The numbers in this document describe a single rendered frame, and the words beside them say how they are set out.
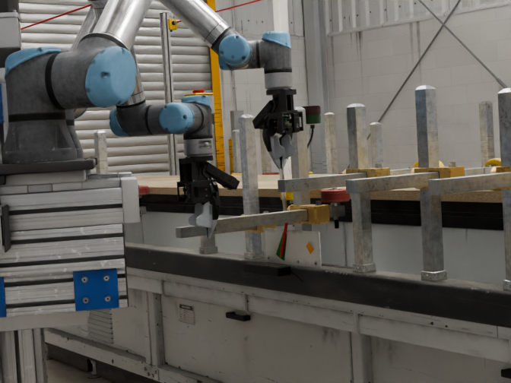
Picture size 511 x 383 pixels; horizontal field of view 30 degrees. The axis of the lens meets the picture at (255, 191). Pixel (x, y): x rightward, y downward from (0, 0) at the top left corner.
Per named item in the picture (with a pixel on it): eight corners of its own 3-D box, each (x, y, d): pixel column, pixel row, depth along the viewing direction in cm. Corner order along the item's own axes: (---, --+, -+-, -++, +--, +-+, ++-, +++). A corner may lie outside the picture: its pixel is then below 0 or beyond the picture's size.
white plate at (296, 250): (319, 268, 260) (318, 232, 259) (264, 261, 281) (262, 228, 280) (322, 268, 260) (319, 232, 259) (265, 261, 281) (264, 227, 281)
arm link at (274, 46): (259, 34, 259) (290, 32, 258) (261, 75, 259) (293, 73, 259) (258, 31, 251) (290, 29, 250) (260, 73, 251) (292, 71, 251)
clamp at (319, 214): (315, 224, 260) (315, 206, 260) (286, 223, 271) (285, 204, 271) (331, 222, 263) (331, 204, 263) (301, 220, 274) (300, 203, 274)
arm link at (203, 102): (173, 96, 240) (187, 97, 248) (176, 140, 241) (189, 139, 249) (202, 94, 238) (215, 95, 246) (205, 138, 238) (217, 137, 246)
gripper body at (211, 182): (177, 204, 245) (174, 157, 244) (205, 201, 250) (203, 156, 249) (192, 204, 239) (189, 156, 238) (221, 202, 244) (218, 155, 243)
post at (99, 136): (105, 254, 369) (97, 130, 367) (101, 254, 372) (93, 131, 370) (113, 253, 371) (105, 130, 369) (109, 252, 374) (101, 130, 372)
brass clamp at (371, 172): (374, 188, 239) (373, 169, 238) (339, 188, 250) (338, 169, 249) (392, 187, 242) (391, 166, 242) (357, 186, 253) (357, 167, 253)
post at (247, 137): (253, 273, 288) (244, 114, 285) (247, 273, 290) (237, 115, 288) (263, 272, 290) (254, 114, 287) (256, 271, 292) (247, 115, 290)
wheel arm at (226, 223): (216, 234, 245) (215, 218, 245) (209, 234, 248) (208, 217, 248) (345, 219, 270) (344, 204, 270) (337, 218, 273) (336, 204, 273)
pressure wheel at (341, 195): (334, 230, 265) (332, 188, 265) (316, 229, 272) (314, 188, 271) (357, 227, 270) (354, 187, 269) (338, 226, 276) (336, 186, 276)
